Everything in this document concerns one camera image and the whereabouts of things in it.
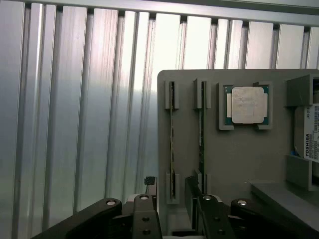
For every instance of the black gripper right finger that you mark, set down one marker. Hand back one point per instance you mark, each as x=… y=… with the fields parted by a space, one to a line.
x=211 y=219

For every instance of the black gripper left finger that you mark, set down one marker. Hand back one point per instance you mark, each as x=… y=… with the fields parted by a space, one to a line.
x=147 y=219

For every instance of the grey plastic parts rack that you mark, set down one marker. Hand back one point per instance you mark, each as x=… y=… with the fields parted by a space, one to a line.
x=236 y=154

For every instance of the CPU chip silver lid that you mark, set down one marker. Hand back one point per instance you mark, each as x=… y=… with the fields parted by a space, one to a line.
x=245 y=104

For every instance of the hard disk in blue caddy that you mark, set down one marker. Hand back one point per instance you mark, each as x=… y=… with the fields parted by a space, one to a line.
x=311 y=134

